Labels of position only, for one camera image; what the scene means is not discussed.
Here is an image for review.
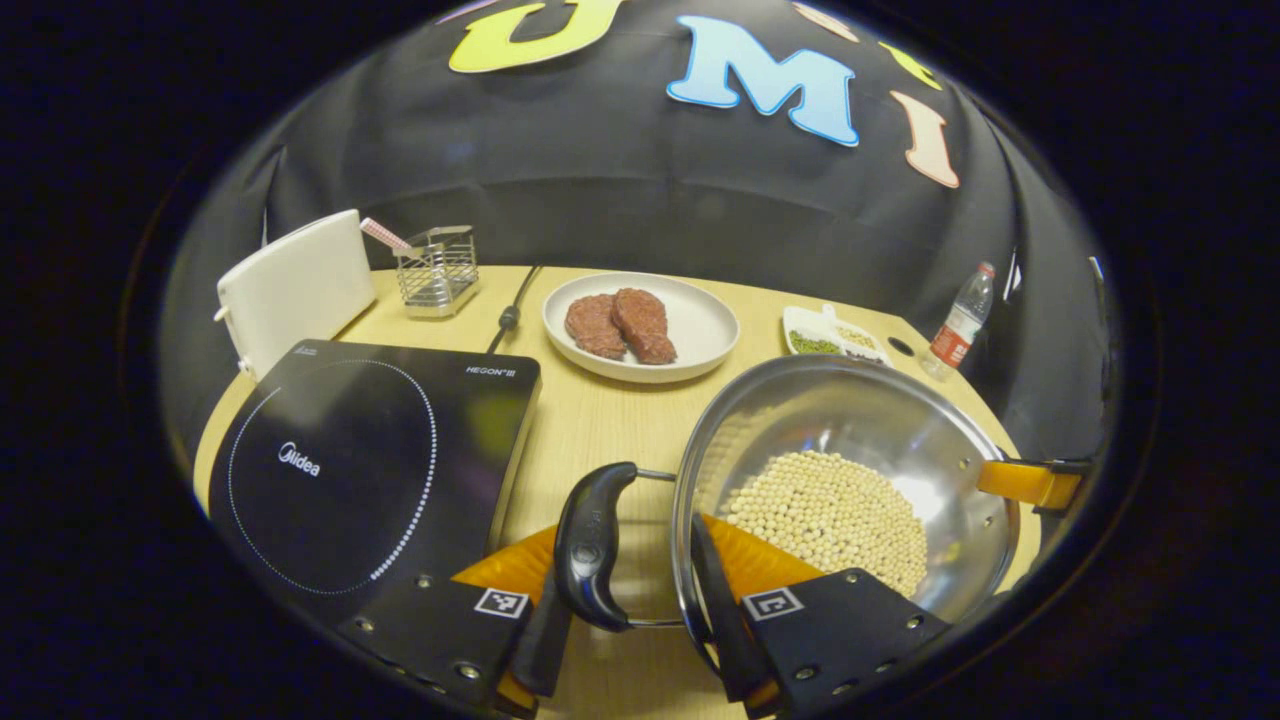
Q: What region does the pile of soybeans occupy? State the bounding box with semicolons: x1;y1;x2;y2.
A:
722;450;929;599

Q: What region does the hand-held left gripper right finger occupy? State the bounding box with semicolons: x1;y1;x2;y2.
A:
690;513;951;719

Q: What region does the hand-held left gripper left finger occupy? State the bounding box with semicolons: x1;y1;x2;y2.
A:
335;525;576;716

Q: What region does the black power cable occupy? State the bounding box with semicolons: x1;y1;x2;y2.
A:
487;265;543;353

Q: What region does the black induction cooktop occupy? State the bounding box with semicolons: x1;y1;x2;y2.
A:
207;339;542;606

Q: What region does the white divided bean dish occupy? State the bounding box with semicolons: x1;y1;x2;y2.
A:
782;303;894;366

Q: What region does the pink utensil handle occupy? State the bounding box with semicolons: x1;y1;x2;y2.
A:
360;217;413;253

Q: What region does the raw meat steak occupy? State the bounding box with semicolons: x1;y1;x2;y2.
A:
565;294;629;361
612;288;678;366

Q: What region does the stainless steel pot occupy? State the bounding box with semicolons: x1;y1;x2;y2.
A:
553;354;1021;661

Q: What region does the white round plate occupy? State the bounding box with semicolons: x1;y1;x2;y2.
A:
542;271;741;385

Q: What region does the white toaster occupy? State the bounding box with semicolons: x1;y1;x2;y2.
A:
215;209;378;381

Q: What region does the wire mesh utensil holder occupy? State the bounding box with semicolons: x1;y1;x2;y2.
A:
393;225;481;319

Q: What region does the clear plastic water bottle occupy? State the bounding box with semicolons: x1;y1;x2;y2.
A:
922;262;997;381

